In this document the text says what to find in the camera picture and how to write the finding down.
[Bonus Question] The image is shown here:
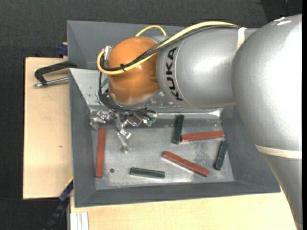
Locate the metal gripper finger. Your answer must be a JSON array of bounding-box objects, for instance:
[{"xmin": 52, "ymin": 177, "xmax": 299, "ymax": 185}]
[
  {"xmin": 88, "ymin": 111, "xmax": 113, "ymax": 130},
  {"xmin": 117, "ymin": 127, "xmax": 132, "ymax": 154}
]

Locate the grey metal bin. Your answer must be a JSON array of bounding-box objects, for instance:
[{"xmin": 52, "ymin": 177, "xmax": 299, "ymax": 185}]
[{"xmin": 66, "ymin": 20, "xmax": 282, "ymax": 208}]

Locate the pale cardboard board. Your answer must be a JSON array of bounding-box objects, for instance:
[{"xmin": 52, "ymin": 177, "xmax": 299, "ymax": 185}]
[{"xmin": 23, "ymin": 57, "xmax": 74, "ymax": 200}]

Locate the dark green flat block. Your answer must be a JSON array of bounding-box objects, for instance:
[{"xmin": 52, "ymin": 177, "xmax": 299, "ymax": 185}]
[
  {"xmin": 213, "ymin": 140, "xmax": 230, "ymax": 171},
  {"xmin": 172, "ymin": 114, "xmax": 185, "ymax": 145},
  {"xmin": 129, "ymin": 167, "xmax": 166, "ymax": 180}
]

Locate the red-brown flat block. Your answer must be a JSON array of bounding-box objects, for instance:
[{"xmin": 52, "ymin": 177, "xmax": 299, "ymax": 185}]
[
  {"xmin": 95, "ymin": 127, "xmax": 106, "ymax": 179},
  {"xmin": 162, "ymin": 150, "xmax": 210, "ymax": 178},
  {"xmin": 180, "ymin": 130, "xmax": 226, "ymax": 143}
]

